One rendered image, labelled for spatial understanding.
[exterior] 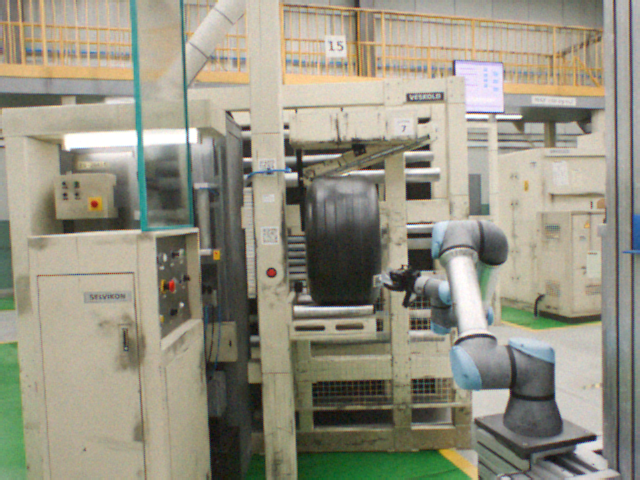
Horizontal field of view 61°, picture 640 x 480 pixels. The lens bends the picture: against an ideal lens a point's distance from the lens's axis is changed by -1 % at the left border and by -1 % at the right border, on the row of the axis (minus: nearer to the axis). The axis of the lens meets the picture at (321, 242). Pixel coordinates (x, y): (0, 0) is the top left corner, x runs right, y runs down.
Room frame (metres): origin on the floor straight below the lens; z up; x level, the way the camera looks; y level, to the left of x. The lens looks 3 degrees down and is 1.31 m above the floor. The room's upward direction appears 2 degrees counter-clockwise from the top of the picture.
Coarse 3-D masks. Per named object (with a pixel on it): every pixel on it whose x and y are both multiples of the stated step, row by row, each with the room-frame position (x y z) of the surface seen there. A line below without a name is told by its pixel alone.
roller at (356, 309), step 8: (360, 304) 2.29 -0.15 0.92; (368, 304) 2.28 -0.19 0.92; (296, 312) 2.28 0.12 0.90; (304, 312) 2.28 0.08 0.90; (312, 312) 2.28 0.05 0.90; (320, 312) 2.27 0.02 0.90; (328, 312) 2.27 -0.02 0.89; (336, 312) 2.27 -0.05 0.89; (344, 312) 2.27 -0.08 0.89; (352, 312) 2.27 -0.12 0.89; (360, 312) 2.27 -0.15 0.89; (368, 312) 2.27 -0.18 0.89
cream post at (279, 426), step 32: (256, 0) 2.36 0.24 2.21; (256, 32) 2.36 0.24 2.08; (256, 64) 2.36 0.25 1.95; (256, 96) 2.36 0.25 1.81; (256, 128) 2.36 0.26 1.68; (256, 160) 2.36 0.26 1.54; (256, 192) 2.36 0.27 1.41; (256, 224) 2.36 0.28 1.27; (288, 288) 2.43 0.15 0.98; (288, 352) 2.36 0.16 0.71; (288, 384) 2.36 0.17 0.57; (288, 416) 2.36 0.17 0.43; (288, 448) 2.36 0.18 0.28
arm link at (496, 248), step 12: (492, 228) 1.66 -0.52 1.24; (492, 240) 1.65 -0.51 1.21; (504, 240) 1.68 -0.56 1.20; (492, 252) 1.67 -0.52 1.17; (504, 252) 1.69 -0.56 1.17; (480, 264) 1.77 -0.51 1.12; (492, 264) 1.72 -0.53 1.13; (480, 276) 1.79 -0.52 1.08; (492, 276) 1.77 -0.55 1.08; (480, 288) 1.82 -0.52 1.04; (492, 288) 1.82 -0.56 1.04; (492, 312) 1.93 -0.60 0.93
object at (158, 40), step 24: (144, 0) 1.76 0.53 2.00; (168, 0) 2.02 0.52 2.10; (144, 24) 1.75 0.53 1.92; (168, 24) 2.01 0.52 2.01; (144, 48) 1.74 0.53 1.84; (168, 48) 2.00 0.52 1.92; (144, 72) 1.73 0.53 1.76; (168, 72) 1.98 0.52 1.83; (144, 96) 1.72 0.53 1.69; (168, 96) 1.97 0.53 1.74; (144, 120) 1.71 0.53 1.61; (168, 120) 1.96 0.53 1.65; (144, 144) 1.69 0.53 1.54; (168, 144) 1.95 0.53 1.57; (144, 168) 1.67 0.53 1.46; (168, 168) 1.93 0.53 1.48; (144, 192) 1.66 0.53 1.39; (168, 192) 1.92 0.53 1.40; (144, 216) 1.66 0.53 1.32; (168, 216) 1.91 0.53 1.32; (192, 216) 2.20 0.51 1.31
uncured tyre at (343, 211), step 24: (312, 192) 2.27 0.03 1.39; (336, 192) 2.23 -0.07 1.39; (360, 192) 2.23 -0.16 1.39; (312, 216) 2.19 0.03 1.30; (336, 216) 2.17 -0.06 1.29; (360, 216) 2.16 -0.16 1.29; (312, 240) 2.17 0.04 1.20; (336, 240) 2.14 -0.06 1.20; (360, 240) 2.14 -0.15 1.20; (312, 264) 2.18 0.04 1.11; (336, 264) 2.15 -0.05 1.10; (360, 264) 2.15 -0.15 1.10; (312, 288) 2.25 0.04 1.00; (336, 288) 2.20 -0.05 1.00; (360, 288) 2.20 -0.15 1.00
